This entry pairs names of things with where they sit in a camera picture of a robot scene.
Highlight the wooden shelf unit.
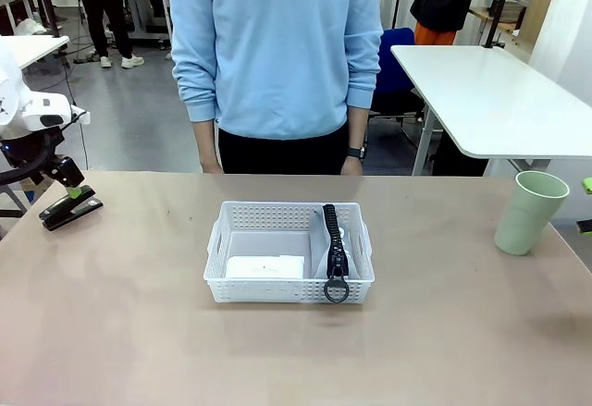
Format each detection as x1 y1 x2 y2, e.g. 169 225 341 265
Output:
466 0 561 49

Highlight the light green plastic cup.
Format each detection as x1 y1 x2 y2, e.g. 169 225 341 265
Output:
493 170 571 256

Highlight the person in light blue sweater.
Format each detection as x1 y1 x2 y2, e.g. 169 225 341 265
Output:
169 0 384 176

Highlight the person's left hand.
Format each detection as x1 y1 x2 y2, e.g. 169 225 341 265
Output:
340 156 365 176

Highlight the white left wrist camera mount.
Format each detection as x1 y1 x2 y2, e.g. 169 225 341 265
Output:
59 103 93 126

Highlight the person in orange black jacket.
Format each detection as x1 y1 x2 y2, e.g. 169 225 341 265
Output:
410 0 505 46

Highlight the white side table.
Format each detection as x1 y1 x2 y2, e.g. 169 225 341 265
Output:
390 43 592 177

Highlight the background person in black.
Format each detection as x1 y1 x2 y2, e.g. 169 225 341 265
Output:
68 0 145 69

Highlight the blue office chair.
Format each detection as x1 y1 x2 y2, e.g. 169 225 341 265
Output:
369 26 425 116

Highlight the white background table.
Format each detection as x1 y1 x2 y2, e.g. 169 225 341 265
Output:
0 34 70 70

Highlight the white digital alarm clock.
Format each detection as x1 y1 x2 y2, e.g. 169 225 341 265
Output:
225 255 305 280

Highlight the black stapler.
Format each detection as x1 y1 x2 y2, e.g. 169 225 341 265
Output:
38 184 104 232

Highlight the person's right forearm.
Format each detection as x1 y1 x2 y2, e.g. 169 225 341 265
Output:
192 117 222 163

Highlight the white perforated plastic basket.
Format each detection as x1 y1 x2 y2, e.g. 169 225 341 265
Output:
203 201 376 305

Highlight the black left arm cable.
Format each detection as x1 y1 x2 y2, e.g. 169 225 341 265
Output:
0 141 55 218

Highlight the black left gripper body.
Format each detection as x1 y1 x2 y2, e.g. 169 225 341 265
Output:
0 126 66 166

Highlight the person's left forearm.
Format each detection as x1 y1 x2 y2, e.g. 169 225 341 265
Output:
345 104 370 149

